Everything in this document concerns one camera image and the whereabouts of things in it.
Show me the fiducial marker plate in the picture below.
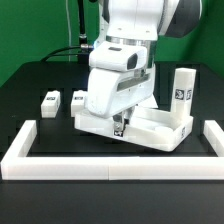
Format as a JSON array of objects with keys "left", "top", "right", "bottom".
[{"left": 143, "top": 96, "right": 158, "bottom": 109}]

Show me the white U-shaped fence frame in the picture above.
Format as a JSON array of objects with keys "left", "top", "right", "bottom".
[{"left": 1, "top": 120, "right": 224, "bottom": 180}]

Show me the black vertical cable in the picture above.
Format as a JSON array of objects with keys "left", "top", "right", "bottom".
[{"left": 77, "top": 0, "right": 88, "bottom": 44}]

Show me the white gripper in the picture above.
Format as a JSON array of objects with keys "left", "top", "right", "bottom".
[{"left": 87, "top": 41, "right": 155, "bottom": 132}]

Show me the black cable with connector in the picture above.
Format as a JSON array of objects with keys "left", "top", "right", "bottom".
[{"left": 40, "top": 43, "right": 95, "bottom": 62}]

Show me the white desk top tray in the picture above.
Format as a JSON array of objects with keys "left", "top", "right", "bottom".
[{"left": 75, "top": 107, "right": 193, "bottom": 152}]

